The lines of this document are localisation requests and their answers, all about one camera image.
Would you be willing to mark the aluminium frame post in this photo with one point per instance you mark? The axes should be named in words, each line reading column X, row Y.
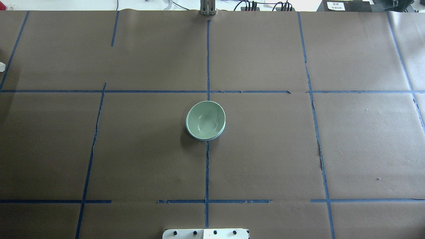
column 207, row 7

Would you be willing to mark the far orange black connector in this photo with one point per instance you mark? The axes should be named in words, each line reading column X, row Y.
column 247, row 6

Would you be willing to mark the green bowl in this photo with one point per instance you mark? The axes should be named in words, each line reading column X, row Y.
column 206, row 112

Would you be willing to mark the near orange black connector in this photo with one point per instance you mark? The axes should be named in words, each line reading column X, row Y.
column 283, row 7

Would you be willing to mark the black desk device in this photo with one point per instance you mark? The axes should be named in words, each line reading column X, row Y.
column 402, row 6

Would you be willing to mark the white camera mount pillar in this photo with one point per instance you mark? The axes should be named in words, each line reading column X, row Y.
column 207, row 233

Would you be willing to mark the black power supply box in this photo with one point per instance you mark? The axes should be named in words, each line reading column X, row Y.
column 344, row 6

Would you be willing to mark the blue bowl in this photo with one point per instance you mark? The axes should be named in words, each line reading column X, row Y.
column 204, row 132

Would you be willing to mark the orange black connector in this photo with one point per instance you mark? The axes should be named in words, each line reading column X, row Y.
column 247, row 6
column 283, row 7

